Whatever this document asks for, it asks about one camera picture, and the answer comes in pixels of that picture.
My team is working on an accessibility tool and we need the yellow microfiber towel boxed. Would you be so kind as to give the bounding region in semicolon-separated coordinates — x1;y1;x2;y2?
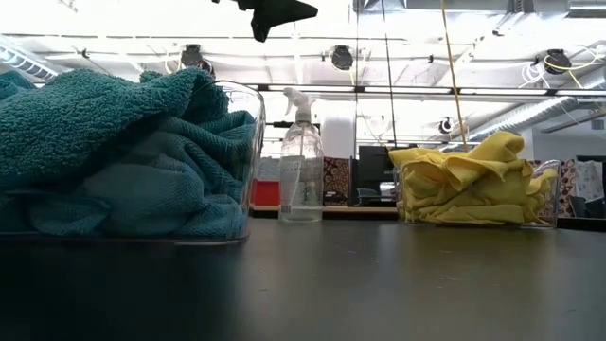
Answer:
388;147;510;190
466;131;526;165
401;163;560;212
401;198;550;226

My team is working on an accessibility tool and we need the black cabinet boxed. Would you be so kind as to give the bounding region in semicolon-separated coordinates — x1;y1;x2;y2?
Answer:
357;145;397;206

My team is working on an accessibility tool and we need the teal microfiber towel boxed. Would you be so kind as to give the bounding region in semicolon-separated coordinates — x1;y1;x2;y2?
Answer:
80;155;212;238
155;109;258;209
0;67;231;190

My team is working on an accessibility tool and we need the yellow cable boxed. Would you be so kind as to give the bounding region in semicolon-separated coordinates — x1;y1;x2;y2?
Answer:
439;0;471;153

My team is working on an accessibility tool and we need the clear spray bottle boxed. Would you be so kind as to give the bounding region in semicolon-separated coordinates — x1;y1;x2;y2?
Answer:
277;87;326;224

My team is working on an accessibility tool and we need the red box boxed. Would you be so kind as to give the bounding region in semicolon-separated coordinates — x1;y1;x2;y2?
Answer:
250;178;281;207

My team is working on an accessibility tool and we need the clear plastic basket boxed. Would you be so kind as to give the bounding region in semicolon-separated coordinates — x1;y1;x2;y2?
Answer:
0;79;267;246
393;158;563;229

